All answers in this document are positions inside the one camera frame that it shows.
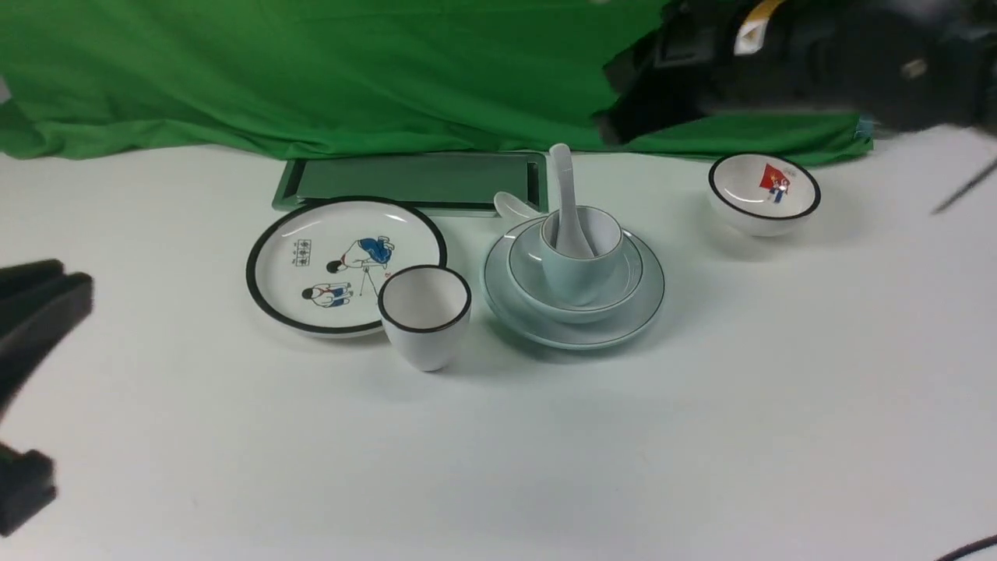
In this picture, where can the light blue cup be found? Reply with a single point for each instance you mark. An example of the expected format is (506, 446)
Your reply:
(573, 280)

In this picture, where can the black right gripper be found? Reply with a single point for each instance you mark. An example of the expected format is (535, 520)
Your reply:
(909, 65)

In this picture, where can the green backdrop cloth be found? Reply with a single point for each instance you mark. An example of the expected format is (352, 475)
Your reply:
(308, 78)

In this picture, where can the white plate with cartoon figures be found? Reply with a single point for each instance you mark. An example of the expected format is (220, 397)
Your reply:
(319, 270)

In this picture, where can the small white bowl red flag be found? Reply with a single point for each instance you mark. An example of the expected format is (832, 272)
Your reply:
(762, 195)

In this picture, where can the light blue bowl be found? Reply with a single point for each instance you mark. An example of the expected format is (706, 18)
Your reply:
(525, 270)

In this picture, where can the blue binder clip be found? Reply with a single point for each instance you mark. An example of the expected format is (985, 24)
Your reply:
(865, 128)

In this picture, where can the light blue plate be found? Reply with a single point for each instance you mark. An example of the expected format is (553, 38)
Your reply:
(511, 309)

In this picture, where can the white ceramic spoon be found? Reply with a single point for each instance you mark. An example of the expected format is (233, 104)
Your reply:
(570, 240)

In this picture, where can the white cup with black rim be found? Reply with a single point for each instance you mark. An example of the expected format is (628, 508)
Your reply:
(425, 312)

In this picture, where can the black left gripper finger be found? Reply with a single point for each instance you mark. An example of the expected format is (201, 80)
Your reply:
(41, 304)
(27, 486)

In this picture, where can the green rectangular tray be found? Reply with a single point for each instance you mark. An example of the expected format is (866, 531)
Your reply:
(441, 184)

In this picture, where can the white spoon behind plate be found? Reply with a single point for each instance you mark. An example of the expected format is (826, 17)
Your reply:
(513, 208)

